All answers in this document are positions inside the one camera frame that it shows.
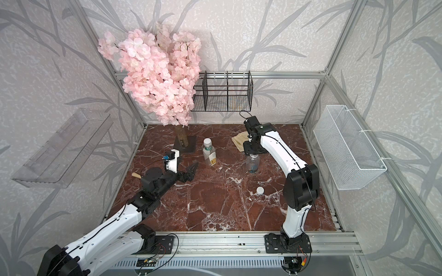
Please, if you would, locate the aluminium mounting rail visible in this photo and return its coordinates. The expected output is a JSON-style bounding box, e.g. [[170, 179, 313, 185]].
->
[[103, 230, 363, 258]]

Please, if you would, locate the white bottle cap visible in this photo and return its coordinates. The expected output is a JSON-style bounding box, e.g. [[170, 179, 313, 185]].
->
[[203, 138, 212, 148], [256, 187, 265, 195]]

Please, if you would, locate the white mesh basket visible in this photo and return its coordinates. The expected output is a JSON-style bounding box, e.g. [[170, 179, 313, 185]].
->
[[314, 105, 387, 190]]

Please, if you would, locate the beige work glove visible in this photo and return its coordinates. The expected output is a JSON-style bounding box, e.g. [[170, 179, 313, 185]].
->
[[231, 131, 249, 152]]

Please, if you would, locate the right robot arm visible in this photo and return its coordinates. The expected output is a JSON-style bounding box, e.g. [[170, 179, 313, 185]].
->
[[243, 116, 320, 241]]

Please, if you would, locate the clear acrylic wall shelf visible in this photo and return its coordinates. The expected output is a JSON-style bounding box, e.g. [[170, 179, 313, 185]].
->
[[12, 108, 113, 189]]

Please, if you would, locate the pink artificial blossom tree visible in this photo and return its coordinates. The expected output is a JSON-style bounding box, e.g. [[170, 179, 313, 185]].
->
[[97, 25, 201, 150]]

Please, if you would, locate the green toy rake wooden handle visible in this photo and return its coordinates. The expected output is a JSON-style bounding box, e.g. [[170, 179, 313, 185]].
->
[[132, 172, 142, 179]]

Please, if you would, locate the clear bottle with yellow label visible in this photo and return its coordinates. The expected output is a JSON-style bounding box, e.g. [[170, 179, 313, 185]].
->
[[203, 143, 217, 167]]

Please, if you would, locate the black wire basket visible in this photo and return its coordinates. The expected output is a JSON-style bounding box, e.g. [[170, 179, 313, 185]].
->
[[193, 71, 254, 112]]

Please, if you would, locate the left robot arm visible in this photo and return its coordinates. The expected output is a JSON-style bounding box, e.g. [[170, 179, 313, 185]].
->
[[38, 160, 199, 276]]

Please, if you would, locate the clear bottle with blue label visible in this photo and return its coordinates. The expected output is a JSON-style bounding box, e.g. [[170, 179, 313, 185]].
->
[[246, 154, 260, 173]]

